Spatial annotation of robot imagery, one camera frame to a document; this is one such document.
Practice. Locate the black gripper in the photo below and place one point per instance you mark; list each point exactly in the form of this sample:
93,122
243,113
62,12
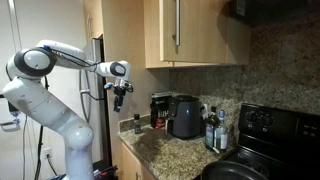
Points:
120,90

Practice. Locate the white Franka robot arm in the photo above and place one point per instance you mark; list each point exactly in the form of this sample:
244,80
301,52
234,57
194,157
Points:
40,103

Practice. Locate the dark spice shaker bottle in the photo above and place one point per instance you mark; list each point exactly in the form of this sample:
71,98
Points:
137,125

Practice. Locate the black coffee maker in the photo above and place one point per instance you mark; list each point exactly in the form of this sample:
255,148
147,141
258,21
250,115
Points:
160,106

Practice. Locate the stainless steel refrigerator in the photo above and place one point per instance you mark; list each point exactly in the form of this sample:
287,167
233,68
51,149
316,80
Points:
96,50

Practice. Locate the wooden lower cabinet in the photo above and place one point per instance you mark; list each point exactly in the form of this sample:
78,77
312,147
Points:
130,166

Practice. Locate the wooden tall side cabinet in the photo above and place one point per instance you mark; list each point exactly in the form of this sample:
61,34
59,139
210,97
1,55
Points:
126,33

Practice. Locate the black red tool pile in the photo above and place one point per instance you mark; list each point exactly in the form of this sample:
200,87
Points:
106,171

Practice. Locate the white backsplash outlet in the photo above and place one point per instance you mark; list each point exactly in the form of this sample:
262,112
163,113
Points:
205,111

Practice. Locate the black tripod pole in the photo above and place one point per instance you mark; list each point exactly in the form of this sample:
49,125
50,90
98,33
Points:
39,150

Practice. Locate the dark olive oil bottle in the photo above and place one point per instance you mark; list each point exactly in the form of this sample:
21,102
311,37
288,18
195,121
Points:
210,131

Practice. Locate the clear bottle blue cap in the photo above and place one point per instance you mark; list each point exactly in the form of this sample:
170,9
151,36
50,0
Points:
222,136

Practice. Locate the wooden upper cabinet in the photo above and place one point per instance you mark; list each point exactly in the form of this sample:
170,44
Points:
203,33

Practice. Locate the black frying pan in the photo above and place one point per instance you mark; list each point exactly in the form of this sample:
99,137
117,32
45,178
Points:
230,171

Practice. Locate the black stove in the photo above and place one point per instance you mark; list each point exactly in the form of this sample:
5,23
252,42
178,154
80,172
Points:
283,140

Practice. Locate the black microwave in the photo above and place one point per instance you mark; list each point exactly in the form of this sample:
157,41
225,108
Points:
273,10

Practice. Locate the white wall outlet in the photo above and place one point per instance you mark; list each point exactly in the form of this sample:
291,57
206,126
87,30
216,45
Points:
47,153

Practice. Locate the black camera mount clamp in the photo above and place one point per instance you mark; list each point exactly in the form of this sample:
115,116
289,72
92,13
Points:
11,115

